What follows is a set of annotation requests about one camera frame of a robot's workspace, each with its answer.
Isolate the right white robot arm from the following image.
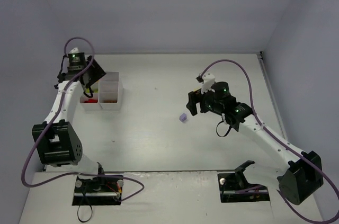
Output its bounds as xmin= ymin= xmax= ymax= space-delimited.
xmin=186 ymin=82 xmax=324 ymax=205

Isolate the right white compartment tray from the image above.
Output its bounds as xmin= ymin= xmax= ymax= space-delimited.
xmin=99 ymin=71 xmax=124 ymax=111

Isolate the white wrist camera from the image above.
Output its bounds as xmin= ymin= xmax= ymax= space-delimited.
xmin=196 ymin=73 xmax=215 ymax=94
xmin=69 ymin=47 xmax=79 ymax=54

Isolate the yellow curved lego brick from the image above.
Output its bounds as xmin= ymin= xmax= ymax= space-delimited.
xmin=83 ymin=89 xmax=94 ymax=98

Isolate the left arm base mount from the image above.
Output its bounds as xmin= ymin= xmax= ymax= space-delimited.
xmin=72 ymin=175 xmax=124 ymax=206

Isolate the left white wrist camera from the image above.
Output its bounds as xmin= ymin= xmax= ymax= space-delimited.
xmin=69 ymin=47 xmax=79 ymax=54

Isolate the small brown lego brick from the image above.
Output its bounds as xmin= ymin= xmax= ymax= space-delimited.
xmin=102 ymin=99 xmax=118 ymax=103

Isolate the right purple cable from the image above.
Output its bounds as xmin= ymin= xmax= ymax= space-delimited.
xmin=200 ymin=59 xmax=336 ymax=223

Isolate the large red lego brick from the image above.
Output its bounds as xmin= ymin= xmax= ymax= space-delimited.
xmin=84 ymin=98 xmax=98 ymax=103

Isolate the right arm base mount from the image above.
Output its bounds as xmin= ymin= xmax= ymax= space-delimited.
xmin=217 ymin=160 xmax=270 ymax=203

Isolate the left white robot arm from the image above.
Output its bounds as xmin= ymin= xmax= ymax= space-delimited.
xmin=32 ymin=48 xmax=105 ymax=180

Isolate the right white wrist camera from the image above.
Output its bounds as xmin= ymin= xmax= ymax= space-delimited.
xmin=196 ymin=73 xmax=215 ymax=94

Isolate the lavender lego brick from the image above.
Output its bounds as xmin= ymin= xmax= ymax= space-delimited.
xmin=179 ymin=113 xmax=188 ymax=123

